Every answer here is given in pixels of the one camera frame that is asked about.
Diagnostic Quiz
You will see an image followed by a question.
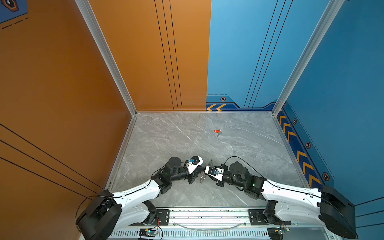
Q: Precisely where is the left green circuit board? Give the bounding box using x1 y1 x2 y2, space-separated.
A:
138 228 159 240

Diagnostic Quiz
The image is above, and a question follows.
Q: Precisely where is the right green circuit board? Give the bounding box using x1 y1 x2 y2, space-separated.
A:
267 227 290 240

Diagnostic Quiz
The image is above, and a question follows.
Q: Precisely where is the left corner aluminium post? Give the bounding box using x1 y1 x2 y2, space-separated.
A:
75 0 137 117

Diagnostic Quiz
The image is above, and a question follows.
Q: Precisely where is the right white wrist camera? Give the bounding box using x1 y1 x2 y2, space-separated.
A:
204 166 225 182

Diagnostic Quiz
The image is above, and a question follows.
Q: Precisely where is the red tag with grey key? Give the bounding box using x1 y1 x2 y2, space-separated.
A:
214 130 222 137

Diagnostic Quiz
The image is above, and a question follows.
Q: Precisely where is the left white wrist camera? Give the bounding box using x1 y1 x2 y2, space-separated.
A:
185 156 204 175

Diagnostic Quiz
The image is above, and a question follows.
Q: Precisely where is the aluminium front rail frame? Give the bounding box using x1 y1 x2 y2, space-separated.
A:
79 206 343 240

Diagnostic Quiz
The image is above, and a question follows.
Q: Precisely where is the green circuit board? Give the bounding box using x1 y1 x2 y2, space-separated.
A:
267 227 290 240
138 228 159 240

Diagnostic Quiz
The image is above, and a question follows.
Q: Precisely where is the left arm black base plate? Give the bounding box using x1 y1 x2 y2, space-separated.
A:
132 209 170 226

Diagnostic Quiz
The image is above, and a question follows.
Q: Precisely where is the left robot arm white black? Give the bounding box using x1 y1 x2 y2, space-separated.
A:
76 156 206 240

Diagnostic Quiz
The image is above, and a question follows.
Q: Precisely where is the clear cable on rail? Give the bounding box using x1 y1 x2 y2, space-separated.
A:
173 221 245 232

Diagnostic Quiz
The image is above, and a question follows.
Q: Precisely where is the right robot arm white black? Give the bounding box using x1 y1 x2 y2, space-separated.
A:
205 162 358 240

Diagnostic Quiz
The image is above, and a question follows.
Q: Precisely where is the corner aluminium post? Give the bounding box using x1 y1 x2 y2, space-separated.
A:
272 0 345 117
75 0 137 117

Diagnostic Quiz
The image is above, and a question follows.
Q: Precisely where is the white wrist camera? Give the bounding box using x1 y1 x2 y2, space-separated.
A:
204 166 225 182
185 156 204 175

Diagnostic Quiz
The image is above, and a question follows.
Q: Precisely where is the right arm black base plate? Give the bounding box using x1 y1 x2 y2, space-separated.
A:
248 209 292 226

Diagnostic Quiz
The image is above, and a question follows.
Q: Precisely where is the right corner aluminium post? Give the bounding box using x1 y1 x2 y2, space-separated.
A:
272 0 345 117

